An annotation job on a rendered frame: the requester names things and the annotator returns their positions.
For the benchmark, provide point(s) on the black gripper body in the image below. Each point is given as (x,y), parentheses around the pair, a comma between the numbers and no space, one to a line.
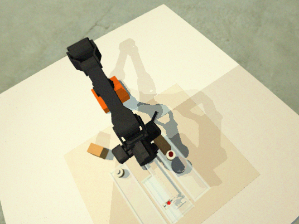
(122,154)

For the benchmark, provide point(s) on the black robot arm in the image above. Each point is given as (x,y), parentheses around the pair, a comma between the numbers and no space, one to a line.
(86,57)

